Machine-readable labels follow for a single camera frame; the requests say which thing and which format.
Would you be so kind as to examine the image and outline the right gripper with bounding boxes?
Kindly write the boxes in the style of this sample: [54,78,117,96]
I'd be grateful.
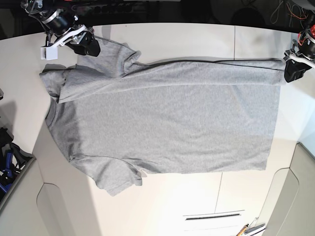
[53,25,100,57]

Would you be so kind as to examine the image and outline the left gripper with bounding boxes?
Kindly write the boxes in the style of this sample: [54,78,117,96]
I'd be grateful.
[283,39,315,83]

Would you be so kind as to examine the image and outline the grey T-shirt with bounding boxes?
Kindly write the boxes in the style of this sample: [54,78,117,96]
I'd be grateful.
[40,39,284,196]

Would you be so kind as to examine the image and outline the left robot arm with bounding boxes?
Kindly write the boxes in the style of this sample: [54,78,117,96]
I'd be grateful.
[283,0,315,83]

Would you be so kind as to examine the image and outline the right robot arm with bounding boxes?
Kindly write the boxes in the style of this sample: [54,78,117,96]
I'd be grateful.
[21,0,100,60]

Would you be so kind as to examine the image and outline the grey bin left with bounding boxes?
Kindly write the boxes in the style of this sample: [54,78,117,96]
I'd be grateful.
[0,141,35,210]

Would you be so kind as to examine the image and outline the grey panel right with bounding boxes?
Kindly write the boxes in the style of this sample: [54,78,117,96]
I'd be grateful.
[257,143,315,236]

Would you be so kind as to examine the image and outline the blue tool in bin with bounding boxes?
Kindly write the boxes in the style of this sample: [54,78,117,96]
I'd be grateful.
[0,149,14,194]

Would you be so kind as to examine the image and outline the tools at bottom edge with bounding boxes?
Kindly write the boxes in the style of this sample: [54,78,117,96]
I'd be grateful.
[237,217,266,236]

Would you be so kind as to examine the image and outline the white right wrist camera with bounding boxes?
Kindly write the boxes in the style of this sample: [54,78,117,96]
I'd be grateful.
[40,46,58,60]

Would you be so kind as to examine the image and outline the white cable loop background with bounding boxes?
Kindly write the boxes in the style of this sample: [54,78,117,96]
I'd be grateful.
[270,0,308,28]

